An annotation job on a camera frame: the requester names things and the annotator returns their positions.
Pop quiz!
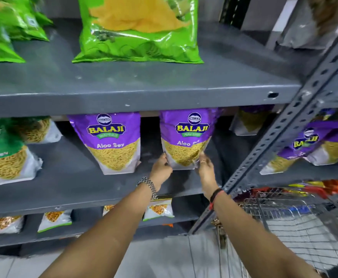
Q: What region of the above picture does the person's left hand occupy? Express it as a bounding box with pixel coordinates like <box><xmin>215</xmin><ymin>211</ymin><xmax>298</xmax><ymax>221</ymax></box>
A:
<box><xmin>149</xmin><ymin>152</ymin><xmax>173</xmax><ymax>191</ymax></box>

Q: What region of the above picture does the person's right hand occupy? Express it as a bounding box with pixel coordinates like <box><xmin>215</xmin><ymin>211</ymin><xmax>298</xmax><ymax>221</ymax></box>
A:
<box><xmin>197</xmin><ymin>151</ymin><xmax>220</xmax><ymax>199</ymax></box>

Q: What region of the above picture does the purple yellow snack packet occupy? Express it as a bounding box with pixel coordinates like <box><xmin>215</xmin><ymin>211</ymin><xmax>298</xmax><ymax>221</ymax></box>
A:
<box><xmin>277</xmin><ymin>120</ymin><xmax>338</xmax><ymax>167</ymax></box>
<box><xmin>259</xmin><ymin>155</ymin><xmax>298</xmax><ymax>176</ymax></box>
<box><xmin>229</xmin><ymin>105</ymin><xmax>275</xmax><ymax>136</ymax></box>
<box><xmin>159</xmin><ymin>108</ymin><xmax>223</xmax><ymax>171</ymax></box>
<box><xmin>67</xmin><ymin>112</ymin><xmax>142</xmax><ymax>175</ymax></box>

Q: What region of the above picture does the person's right forearm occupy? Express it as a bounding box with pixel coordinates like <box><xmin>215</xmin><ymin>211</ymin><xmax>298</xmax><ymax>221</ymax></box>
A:
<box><xmin>212</xmin><ymin>190</ymin><xmax>322</xmax><ymax>278</ymax></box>

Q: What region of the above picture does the person's left forearm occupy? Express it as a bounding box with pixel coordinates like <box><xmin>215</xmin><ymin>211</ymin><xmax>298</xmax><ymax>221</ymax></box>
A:
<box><xmin>39</xmin><ymin>182</ymin><xmax>158</xmax><ymax>278</ymax></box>

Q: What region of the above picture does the black and red wristband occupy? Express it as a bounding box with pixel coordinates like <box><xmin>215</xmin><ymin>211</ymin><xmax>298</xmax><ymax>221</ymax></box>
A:
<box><xmin>209</xmin><ymin>188</ymin><xmax>225</xmax><ymax>211</ymax></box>

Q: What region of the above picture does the gray metal shelf rack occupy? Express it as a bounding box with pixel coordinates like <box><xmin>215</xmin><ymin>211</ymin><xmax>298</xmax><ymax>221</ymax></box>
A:
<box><xmin>0</xmin><ymin>0</ymin><xmax>338</xmax><ymax>258</ymax></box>

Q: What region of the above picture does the gray slotted steel upright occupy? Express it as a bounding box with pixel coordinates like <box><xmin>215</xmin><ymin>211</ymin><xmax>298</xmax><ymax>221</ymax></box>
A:
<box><xmin>188</xmin><ymin>22</ymin><xmax>338</xmax><ymax>235</ymax></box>

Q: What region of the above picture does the row of colourful packets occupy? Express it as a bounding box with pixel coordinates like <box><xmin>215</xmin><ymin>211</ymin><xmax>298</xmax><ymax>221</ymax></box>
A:
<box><xmin>287</xmin><ymin>178</ymin><xmax>338</xmax><ymax>201</ymax></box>

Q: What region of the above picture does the white yellow snack packet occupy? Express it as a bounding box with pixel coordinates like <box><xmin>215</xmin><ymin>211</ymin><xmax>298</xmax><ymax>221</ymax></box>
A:
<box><xmin>12</xmin><ymin>117</ymin><xmax>63</xmax><ymax>144</ymax></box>

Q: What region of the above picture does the large green chips packet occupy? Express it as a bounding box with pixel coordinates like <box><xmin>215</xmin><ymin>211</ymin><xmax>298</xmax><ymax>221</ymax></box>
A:
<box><xmin>72</xmin><ymin>0</ymin><xmax>204</xmax><ymax>64</ymax></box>

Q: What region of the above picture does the green yellow snack packet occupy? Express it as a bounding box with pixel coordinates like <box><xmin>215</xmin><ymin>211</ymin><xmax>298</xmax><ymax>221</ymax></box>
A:
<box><xmin>0</xmin><ymin>118</ymin><xmax>43</xmax><ymax>186</ymax></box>

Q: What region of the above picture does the silver brown snack packet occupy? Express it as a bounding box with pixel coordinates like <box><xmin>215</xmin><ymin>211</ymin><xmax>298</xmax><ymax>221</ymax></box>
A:
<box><xmin>277</xmin><ymin>0</ymin><xmax>338</xmax><ymax>50</ymax></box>

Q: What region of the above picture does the silver chain bracelet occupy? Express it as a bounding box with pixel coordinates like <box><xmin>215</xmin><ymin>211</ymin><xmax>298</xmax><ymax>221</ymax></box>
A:
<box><xmin>136</xmin><ymin>177</ymin><xmax>157</xmax><ymax>200</ymax></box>

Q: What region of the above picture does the wire shopping trolley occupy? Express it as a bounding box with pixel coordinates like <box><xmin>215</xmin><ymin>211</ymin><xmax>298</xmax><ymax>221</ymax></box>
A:
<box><xmin>211</xmin><ymin>187</ymin><xmax>338</xmax><ymax>278</ymax></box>

